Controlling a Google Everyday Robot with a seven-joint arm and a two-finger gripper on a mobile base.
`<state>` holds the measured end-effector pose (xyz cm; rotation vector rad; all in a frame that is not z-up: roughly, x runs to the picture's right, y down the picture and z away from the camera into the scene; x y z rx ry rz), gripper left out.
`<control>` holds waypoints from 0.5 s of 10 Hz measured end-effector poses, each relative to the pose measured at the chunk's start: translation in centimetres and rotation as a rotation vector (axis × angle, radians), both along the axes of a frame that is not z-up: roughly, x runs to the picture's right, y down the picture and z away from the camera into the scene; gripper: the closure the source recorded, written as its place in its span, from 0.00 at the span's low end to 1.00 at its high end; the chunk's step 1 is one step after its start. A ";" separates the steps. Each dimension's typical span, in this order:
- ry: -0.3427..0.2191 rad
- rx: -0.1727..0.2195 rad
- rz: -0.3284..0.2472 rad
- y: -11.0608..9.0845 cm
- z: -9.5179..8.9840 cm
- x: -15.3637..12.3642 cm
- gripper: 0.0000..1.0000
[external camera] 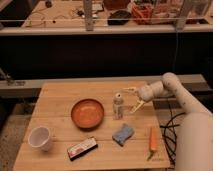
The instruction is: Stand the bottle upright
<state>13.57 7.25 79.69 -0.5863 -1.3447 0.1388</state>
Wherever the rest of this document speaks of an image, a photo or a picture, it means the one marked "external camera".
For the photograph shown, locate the black cables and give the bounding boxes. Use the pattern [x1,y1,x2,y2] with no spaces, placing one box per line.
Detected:
[159,99,187,166]

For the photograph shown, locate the clear plastic bottle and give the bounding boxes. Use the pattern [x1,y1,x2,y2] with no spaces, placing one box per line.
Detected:
[113,93,124,119]

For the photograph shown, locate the orange crate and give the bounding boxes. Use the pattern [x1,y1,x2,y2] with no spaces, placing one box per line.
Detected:
[131,4,152,25]

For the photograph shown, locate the orange carrot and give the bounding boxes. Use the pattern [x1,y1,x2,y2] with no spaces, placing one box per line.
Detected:
[147,127,158,160]

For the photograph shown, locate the blue sponge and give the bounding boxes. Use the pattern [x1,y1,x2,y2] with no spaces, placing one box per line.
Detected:
[112,123,134,146]

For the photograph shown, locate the metal clamp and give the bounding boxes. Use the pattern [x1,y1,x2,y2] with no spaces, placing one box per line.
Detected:
[0,67,25,86]

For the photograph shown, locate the black and white box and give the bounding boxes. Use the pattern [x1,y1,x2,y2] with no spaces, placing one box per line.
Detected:
[67,137,98,161]

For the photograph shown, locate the black bowl on bench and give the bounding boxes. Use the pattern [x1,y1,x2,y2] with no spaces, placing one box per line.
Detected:
[107,10,131,25]

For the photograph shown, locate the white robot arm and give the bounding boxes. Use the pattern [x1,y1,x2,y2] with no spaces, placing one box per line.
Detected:
[124,72,213,171]

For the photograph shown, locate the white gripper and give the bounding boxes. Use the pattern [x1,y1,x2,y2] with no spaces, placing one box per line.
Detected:
[123,85,154,113]

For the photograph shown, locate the white cup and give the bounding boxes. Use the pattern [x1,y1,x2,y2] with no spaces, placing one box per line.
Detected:
[28,126,52,151]

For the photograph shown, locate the orange bowl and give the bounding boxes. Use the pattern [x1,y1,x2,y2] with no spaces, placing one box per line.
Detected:
[71,99,104,129]

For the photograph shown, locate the wooden table board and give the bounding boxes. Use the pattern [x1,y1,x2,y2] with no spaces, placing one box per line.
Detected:
[13,81,170,171]

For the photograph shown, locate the grey vertical post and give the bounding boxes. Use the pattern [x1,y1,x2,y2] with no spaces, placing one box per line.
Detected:
[83,0,93,31]

